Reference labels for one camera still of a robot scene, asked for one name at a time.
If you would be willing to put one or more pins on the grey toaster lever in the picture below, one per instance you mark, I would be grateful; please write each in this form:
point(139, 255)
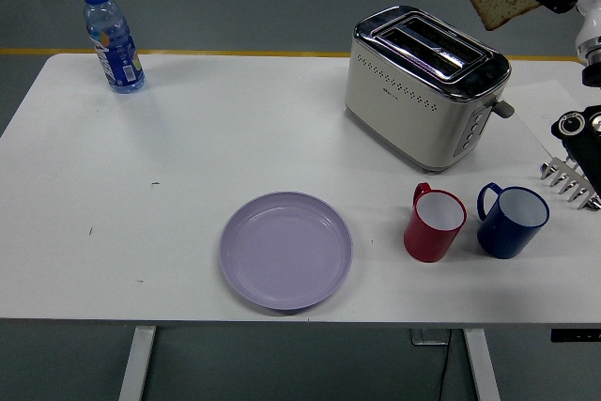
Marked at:
point(504, 109)

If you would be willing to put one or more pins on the lilac plastic plate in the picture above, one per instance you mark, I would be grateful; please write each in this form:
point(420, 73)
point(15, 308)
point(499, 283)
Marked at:
point(286, 253)

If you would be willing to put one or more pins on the white paper sheet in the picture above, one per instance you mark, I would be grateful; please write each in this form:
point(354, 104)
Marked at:
point(535, 105)

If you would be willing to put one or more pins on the cream and chrome toaster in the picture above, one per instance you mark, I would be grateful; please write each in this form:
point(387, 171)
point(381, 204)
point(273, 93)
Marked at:
point(399, 114)

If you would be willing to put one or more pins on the silver metal toast rack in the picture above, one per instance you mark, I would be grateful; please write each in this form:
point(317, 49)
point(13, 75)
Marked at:
point(565, 182)

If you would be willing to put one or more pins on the blue mug white inside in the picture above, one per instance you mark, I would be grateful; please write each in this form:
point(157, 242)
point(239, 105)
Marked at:
point(502, 239)

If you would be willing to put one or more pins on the red mug white inside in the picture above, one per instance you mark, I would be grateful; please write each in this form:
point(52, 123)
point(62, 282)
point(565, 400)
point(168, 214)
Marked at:
point(425, 241)

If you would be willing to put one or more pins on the black table control panel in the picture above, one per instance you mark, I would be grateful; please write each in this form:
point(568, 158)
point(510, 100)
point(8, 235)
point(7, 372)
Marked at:
point(575, 334)

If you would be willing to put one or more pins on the white table leg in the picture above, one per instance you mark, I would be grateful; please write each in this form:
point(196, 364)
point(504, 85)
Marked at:
point(481, 363)
point(136, 363)

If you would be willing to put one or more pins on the clear water bottle blue cap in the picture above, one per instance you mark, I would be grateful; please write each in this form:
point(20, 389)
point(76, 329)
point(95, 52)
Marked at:
point(115, 53)

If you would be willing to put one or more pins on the clear plastic bracket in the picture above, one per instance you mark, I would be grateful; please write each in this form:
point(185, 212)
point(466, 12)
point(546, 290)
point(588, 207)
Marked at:
point(425, 337)

